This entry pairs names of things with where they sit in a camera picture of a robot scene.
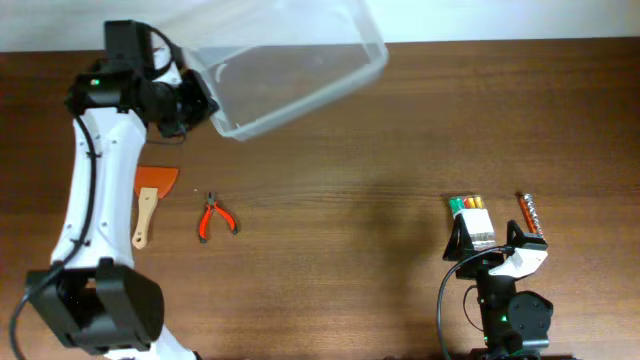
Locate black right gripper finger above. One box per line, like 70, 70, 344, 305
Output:
442, 214, 473, 262
506, 220, 548, 250

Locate orange scraper wooden handle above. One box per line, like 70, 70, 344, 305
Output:
132, 166, 179, 249

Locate clear plastic storage box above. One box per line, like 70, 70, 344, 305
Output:
159, 0, 388, 141

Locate red handled cutting pliers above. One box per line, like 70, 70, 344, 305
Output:
198, 192, 239, 244

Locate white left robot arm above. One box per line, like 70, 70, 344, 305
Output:
21, 70, 217, 359

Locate pack of AA batteries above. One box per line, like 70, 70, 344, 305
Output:
449, 194, 496, 251

